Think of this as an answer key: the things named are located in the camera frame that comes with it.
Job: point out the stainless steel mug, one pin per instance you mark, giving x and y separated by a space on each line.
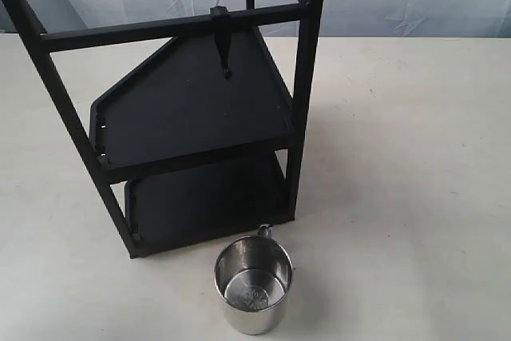
253 276

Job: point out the black metal shelf rack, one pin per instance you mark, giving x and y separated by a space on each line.
178 154

